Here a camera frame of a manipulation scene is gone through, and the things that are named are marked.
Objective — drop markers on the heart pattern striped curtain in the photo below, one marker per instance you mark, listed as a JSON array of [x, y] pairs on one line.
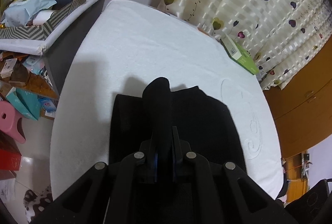
[[282, 36]]

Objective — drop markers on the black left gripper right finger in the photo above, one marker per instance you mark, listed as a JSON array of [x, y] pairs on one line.
[[212, 193]]

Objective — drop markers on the red box on floor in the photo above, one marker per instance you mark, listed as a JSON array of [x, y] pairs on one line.
[[10, 156]]

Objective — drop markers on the brown wooden wardrobe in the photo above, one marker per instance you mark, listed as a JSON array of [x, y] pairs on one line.
[[302, 110]]

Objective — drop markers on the chevron pattern storage box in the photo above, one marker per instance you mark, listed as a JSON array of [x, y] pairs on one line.
[[42, 31]]

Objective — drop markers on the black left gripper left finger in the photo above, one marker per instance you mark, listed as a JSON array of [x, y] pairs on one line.
[[105, 193]]

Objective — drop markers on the grey white shelf desk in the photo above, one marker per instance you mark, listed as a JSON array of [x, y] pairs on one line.
[[59, 49]]

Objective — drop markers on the black pants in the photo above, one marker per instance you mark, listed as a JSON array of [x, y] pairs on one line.
[[201, 120]]

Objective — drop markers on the pink plastic stool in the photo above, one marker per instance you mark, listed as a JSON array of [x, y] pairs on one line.
[[11, 122]]

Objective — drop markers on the light blue plastic bag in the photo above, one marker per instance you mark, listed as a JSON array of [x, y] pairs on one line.
[[20, 12]]

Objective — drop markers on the green white flat box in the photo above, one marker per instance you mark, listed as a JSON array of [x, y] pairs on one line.
[[237, 53]]

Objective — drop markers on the teal paper bag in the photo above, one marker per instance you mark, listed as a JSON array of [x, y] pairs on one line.
[[25, 102]]

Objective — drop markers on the white towel bed cover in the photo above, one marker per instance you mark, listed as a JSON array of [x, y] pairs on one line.
[[129, 46]]

